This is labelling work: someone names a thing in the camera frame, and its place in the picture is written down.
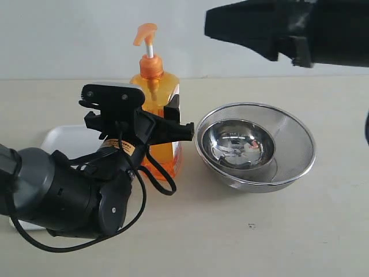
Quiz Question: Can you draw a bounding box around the steel mesh strainer bowl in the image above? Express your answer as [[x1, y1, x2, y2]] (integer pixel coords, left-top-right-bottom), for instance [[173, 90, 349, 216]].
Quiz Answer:
[[194, 102, 317, 193]]

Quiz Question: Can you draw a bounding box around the white rectangular plastic tray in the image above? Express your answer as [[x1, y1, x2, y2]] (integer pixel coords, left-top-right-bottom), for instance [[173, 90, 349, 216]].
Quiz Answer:
[[8, 124, 106, 231]]

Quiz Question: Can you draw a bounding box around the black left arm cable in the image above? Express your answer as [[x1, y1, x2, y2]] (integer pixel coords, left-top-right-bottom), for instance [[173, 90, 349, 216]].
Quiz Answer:
[[8, 121, 177, 253]]

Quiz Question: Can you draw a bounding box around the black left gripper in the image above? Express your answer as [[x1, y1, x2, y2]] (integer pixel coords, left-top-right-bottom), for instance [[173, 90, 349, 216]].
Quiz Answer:
[[84, 94, 194, 162]]

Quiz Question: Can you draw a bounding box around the orange pump soap bottle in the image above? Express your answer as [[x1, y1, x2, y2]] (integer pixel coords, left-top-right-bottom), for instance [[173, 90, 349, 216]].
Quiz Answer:
[[130, 23, 182, 178]]

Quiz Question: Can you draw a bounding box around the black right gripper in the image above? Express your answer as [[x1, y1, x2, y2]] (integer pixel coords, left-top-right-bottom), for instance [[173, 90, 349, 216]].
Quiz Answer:
[[204, 1, 368, 68]]

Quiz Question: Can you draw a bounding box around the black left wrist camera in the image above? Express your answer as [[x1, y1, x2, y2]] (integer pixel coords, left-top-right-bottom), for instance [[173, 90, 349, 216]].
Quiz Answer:
[[79, 82, 145, 121]]

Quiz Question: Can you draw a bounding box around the small shiny steel bowl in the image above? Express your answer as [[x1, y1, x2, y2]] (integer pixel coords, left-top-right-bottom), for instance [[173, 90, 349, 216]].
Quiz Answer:
[[201, 119, 276, 171]]

